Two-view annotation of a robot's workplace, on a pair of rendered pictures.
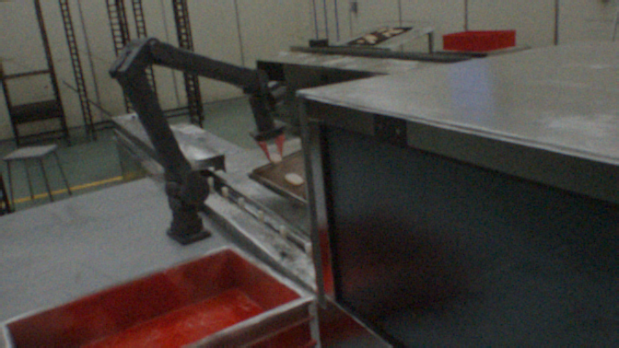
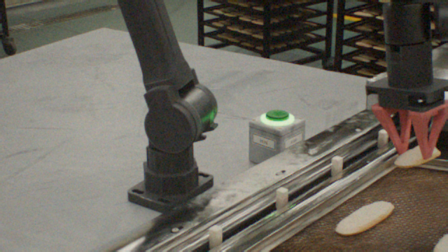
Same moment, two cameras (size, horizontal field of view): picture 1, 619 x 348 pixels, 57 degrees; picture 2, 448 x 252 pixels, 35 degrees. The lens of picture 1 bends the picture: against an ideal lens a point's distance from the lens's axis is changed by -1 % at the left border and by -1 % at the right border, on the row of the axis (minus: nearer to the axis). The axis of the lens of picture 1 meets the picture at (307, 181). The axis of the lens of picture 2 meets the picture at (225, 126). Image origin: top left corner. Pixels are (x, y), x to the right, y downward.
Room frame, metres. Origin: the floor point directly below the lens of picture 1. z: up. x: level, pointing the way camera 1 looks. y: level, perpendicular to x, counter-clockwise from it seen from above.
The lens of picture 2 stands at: (1.21, -0.60, 1.34)
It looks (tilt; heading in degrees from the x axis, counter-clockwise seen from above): 23 degrees down; 68
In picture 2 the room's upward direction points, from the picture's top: straight up
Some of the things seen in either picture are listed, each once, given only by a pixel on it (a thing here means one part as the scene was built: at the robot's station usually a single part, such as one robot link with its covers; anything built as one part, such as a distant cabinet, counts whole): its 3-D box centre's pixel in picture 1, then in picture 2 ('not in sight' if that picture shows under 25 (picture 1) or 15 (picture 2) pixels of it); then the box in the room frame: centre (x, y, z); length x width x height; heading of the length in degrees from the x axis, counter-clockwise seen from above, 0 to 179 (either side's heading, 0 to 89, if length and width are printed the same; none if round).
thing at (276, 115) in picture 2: not in sight; (277, 117); (1.69, 0.38, 0.90); 0.04 x 0.04 x 0.02
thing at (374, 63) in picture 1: (374, 87); not in sight; (5.66, -0.75, 0.51); 3.00 x 1.26 x 1.03; 26
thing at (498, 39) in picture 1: (478, 40); not in sight; (4.95, -1.56, 0.94); 0.51 x 0.36 x 0.13; 30
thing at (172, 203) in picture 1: (186, 192); (183, 122); (1.51, 0.33, 0.94); 0.09 x 0.05 x 0.10; 138
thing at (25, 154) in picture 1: (37, 178); not in sight; (4.62, 2.23, 0.23); 0.36 x 0.36 x 0.46; 88
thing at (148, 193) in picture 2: (186, 222); (170, 169); (1.49, 0.34, 0.86); 0.12 x 0.09 x 0.08; 34
